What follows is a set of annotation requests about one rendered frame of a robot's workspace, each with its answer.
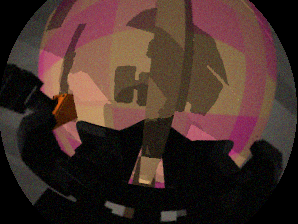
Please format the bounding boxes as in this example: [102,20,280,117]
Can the long brown wooden rail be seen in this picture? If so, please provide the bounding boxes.
[140,0,186,184]

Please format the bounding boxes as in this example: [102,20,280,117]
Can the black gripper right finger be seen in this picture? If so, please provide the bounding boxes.
[162,127,234,189]

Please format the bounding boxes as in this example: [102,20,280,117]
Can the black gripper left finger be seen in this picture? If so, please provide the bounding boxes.
[76,120,144,183]

